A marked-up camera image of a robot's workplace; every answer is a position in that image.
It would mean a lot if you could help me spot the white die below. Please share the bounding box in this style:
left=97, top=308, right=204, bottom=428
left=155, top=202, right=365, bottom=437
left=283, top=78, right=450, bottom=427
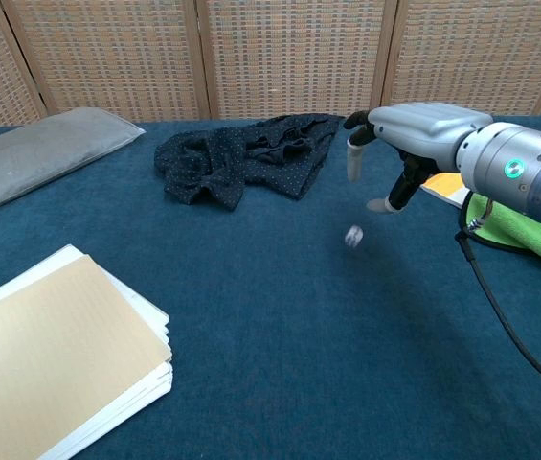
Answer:
left=344, top=223, right=366, bottom=248

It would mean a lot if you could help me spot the black cable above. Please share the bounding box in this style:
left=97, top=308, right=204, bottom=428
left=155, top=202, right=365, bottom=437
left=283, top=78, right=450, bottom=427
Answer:
left=454, top=194, right=541, bottom=399

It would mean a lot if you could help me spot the orange and white booklet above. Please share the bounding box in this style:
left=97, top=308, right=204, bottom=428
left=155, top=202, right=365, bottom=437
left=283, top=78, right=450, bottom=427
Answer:
left=421, top=172, right=468, bottom=209

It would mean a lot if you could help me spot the beige paper notebook stack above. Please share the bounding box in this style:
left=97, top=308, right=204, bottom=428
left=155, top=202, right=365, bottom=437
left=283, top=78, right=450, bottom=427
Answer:
left=0, top=243, right=174, bottom=460

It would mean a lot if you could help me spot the woven folding screen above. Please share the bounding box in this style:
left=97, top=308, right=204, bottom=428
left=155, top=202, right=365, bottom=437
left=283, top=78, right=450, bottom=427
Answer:
left=0, top=0, right=541, bottom=143

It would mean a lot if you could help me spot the grey flat cushion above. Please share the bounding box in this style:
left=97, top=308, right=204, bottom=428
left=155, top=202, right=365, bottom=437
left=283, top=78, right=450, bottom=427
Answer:
left=0, top=106, right=147, bottom=222

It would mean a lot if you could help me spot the green microfibre cloth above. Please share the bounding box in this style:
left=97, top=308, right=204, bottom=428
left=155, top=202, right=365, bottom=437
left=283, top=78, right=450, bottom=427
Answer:
left=460, top=191, right=541, bottom=280

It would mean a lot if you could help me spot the teal table cloth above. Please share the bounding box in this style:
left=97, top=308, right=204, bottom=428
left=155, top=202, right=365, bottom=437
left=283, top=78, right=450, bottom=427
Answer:
left=0, top=114, right=541, bottom=460

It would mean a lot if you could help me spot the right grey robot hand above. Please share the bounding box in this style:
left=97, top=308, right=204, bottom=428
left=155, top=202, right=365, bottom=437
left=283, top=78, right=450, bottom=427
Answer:
left=343, top=102, right=494, bottom=214

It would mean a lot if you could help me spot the dark dotted fabric garment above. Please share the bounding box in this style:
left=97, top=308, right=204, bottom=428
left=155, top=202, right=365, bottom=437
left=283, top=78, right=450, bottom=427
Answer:
left=153, top=112, right=347, bottom=213

